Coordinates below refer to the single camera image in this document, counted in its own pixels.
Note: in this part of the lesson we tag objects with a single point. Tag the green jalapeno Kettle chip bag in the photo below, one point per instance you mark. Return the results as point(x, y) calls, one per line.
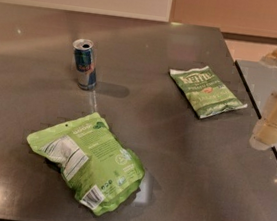
point(205, 91)

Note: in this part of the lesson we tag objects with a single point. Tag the light green rice chip bag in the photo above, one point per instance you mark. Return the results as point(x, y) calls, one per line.
point(93, 163)

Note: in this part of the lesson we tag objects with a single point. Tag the grey side table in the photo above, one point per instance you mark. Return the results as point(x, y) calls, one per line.
point(261, 84)

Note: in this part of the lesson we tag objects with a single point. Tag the blue silver energy drink can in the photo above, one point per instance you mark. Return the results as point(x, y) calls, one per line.
point(85, 63)

